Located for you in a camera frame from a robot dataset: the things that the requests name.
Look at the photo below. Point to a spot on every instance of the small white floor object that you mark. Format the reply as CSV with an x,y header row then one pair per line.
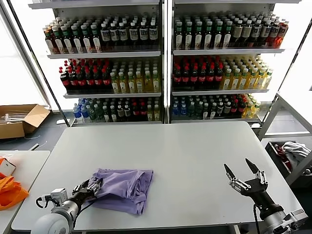
x,y
61,121

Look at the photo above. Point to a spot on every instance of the dark bottle beige label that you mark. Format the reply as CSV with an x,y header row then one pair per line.
x,y
237,31
246,31

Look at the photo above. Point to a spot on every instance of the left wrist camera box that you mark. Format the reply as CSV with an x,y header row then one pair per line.
x,y
59,195

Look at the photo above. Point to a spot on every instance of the dark red garment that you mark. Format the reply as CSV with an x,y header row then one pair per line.
x,y
280,152

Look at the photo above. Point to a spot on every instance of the dark drink bottle black label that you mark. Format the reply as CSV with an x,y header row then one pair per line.
x,y
152,31
113,33
104,34
143,32
133,33
122,33

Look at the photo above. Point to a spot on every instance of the short grey floor stick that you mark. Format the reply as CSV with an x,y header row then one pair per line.
x,y
34,146

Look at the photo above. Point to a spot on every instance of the purple printed t-shirt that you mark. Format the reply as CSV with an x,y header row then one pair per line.
x,y
122,187

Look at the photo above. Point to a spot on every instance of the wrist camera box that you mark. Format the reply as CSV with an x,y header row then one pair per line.
x,y
59,195
298,215

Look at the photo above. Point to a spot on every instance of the open cardboard box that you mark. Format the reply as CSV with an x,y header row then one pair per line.
x,y
14,129

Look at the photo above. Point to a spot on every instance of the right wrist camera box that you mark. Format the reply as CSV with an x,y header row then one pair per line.
x,y
298,215

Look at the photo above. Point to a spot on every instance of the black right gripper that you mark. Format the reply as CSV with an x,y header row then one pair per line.
x,y
258,192

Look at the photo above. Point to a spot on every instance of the metal beverage shelf rack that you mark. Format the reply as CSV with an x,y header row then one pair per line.
x,y
228,51
104,54

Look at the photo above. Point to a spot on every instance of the dark tea bottle green label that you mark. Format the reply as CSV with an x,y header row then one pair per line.
x,y
218,38
227,38
198,39
208,38
76,43
96,43
66,44
86,43
57,44
188,39
178,39

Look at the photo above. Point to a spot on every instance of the yellow juice bottle green cap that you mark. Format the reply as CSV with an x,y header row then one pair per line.
x,y
147,84
227,81
243,81
114,85
156,84
139,84
260,80
122,85
267,80
235,81
131,85
251,80

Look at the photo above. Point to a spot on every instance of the red cap cola bottle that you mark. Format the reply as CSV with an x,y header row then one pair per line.
x,y
210,77
185,78
89,81
72,81
105,81
201,78
218,77
64,81
193,78
97,81
177,78
81,81

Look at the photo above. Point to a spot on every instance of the reddish tea bottle white label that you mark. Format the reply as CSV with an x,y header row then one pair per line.
x,y
48,45

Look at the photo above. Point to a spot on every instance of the red drink bottle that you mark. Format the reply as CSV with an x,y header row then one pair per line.
x,y
283,30

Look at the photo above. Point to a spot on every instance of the small white orange box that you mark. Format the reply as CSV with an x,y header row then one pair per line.
x,y
6,168

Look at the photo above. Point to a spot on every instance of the dark slanted metal post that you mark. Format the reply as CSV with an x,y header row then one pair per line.
x,y
43,73
286,73

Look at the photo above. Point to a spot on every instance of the grey white garment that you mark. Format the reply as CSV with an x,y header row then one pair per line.
x,y
295,148

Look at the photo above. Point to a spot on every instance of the black plastic crate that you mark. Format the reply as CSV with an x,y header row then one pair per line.
x,y
275,156

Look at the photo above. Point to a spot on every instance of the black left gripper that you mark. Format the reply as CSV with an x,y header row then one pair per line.
x,y
84,197

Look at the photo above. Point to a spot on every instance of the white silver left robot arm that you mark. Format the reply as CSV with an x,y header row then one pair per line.
x,y
51,221

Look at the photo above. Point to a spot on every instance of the dark bottle grey label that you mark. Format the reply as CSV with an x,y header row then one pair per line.
x,y
256,31
274,30
265,30

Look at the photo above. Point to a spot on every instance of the white side table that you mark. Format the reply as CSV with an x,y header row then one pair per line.
x,y
29,165

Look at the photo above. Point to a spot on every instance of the white packing material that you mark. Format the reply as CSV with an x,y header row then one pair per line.
x,y
9,118

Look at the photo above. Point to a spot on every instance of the orange cloth bag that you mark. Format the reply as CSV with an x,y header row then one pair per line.
x,y
9,192

